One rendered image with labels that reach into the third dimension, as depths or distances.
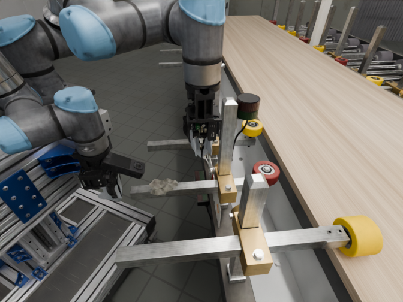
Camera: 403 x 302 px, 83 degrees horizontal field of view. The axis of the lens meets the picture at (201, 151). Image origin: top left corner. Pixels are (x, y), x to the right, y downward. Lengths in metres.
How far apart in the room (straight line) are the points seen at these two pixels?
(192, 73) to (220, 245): 0.33
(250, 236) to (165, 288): 1.04
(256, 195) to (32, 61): 0.73
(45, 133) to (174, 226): 1.23
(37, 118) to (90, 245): 1.01
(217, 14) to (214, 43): 0.04
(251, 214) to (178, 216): 1.25
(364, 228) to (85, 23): 0.61
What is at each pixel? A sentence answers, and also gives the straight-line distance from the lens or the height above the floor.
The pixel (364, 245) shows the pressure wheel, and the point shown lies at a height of 0.96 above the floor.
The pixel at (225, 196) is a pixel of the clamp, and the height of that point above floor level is 0.86.
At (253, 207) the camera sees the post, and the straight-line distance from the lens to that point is 0.44.
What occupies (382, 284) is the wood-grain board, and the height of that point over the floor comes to 0.90.
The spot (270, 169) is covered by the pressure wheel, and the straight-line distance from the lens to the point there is 0.72.
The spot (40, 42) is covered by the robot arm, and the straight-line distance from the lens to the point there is 0.87.
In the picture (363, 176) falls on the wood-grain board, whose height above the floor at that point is 0.90.
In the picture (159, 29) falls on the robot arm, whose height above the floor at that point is 1.30.
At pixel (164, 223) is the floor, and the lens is 1.67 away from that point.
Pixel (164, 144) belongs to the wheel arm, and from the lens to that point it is 0.90.
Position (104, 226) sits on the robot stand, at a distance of 1.50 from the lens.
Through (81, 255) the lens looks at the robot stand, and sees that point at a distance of 1.45.
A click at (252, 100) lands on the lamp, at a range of 0.59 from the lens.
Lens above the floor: 1.39
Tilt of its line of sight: 40 degrees down
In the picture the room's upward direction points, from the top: straight up
